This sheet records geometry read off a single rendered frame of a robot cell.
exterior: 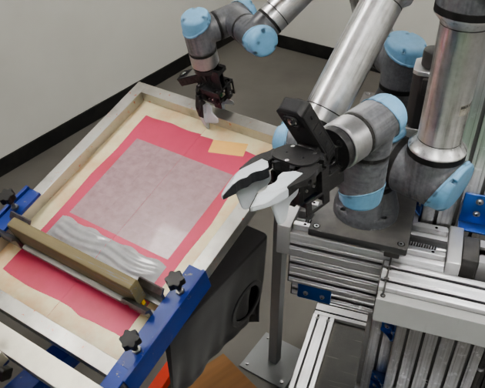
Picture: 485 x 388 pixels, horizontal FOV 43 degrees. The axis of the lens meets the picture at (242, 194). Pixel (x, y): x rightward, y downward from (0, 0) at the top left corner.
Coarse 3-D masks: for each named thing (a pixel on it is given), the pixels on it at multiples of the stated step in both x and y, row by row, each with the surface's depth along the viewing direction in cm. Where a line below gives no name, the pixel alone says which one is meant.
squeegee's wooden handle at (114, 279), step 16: (16, 224) 151; (32, 240) 148; (48, 240) 146; (64, 256) 143; (80, 256) 141; (80, 272) 145; (96, 272) 138; (112, 272) 137; (112, 288) 140; (128, 288) 134
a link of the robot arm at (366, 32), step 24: (360, 0) 108; (384, 0) 106; (408, 0) 107; (360, 24) 106; (384, 24) 106; (336, 48) 108; (360, 48) 106; (336, 72) 106; (360, 72) 107; (312, 96) 108; (336, 96) 106
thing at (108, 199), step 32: (160, 128) 180; (128, 160) 174; (160, 160) 172; (96, 192) 168; (128, 192) 166; (96, 224) 160; (32, 256) 157; (96, 256) 154; (32, 288) 151; (64, 288) 149
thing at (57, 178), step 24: (144, 96) 187; (168, 96) 183; (120, 120) 183; (240, 120) 172; (96, 144) 178; (72, 168) 172; (48, 192) 168; (24, 216) 163; (240, 216) 150; (0, 240) 159; (216, 240) 147; (192, 264) 143; (216, 264) 146; (24, 312) 143; (48, 336) 137; (72, 336) 136; (96, 360) 132
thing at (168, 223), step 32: (192, 160) 170; (224, 160) 168; (160, 192) 164; (192, 192) 162; (128, 224) 159; (160, 224) 157; (192, 224) 156; (160, 256) 151; (96, 320) 142; (128, 320) 141
